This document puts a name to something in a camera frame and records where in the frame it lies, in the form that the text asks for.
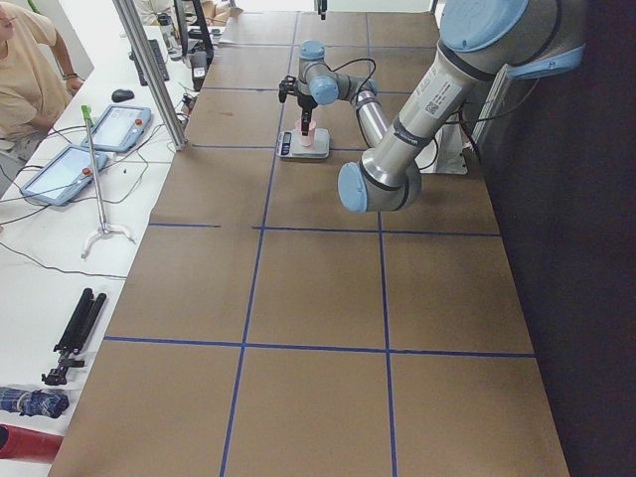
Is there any digital kitchen scale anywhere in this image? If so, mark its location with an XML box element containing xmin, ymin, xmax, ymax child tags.
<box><xmin>275</xmin><ymin>128</ymin><xmax>330</xmax><ymax>160</ymax></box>

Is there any brown paper table cover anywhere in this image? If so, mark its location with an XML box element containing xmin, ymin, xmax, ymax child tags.
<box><xmin>51</xmin><ymin>13</ymin><xmax>567</xmax><ymax>476</ymax></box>

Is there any red cylinder object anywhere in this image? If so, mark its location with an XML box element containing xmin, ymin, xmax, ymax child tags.
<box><xmin>0</xmin><ymin>423</ymin><xmax>64</xmax><ymax>463</ymax></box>

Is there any pink plastic cup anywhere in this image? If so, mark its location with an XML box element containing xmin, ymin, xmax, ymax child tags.
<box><xmin>295</xmin><ymin>119</ymin><xmax>316</xmax><ymax>147</ymax></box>

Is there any black folded tripod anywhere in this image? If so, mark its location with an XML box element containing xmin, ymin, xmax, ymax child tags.
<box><xmin>42</xmin><ymin>288</ymin><xmax>107</xmax><ymax>386</ymax></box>

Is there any near blue teach pendant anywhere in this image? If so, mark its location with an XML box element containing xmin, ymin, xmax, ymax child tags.
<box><xmin>20</xmin><ymin>145</ymin><xmax>92</xmax><ymax>206</ymax></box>

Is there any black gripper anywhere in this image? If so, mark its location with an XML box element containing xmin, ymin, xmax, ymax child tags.
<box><xmin>278</xmin><ymin>75</ymin><xmax>316</xmax><ymax>136</ymax></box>

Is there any blue teach pendant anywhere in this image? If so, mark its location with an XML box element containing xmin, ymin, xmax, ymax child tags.
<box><xmin>20</xmin><ymin>145</ymin><xmax>92</xmax><ymax>206</ymax></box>
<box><xmin>81</xmin><ymin>104</ymin><xmax>152</xmax><ymax>153</ymax></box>

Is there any folded blue umbrella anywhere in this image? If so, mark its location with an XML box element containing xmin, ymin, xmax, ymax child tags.
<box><xmin>1</xmin><ymin>387</ymin><xmax>70</xmax><ymax>418</ymax></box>

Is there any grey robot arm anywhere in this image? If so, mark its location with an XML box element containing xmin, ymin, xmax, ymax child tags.
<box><xmin>279</xmin><ymin>1</ymin><xmax>589</xmax><ymax>213</ymax></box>

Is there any far blue teach pendant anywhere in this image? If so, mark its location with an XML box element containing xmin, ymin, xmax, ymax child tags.
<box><xmin>81</xmin><ymin>104</ymin><xmax>152</xmax><ymax>153</ymax></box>

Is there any black computer mouse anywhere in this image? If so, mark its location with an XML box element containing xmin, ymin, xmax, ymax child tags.
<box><xmin>111</xmin><ymin>88</ymin><xmax>135</xmax><ymax>103</ymax></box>

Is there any aluminium frame post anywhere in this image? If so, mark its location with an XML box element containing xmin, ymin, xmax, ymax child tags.
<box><xmin>113</xmin><ymin>0</ymin><xmax>187</xmax><ymax>151</ymax></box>

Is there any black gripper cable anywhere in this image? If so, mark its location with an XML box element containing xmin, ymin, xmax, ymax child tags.
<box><xmin>325</xmin><ymin>58</ymin><xmax>378</xmax><ymax>95</ymax></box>

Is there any person in beige shirt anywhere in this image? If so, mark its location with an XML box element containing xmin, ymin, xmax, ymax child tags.
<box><xmin>1</xmin><ymin>2</ymin><xmax>83</xmax><ymax>161</ymax></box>

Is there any black keyboard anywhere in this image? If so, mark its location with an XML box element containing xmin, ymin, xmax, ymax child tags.
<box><xmin>128</xmin><ymin>39</ymin><xmax>170</xmax><ymax>86</ymax></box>

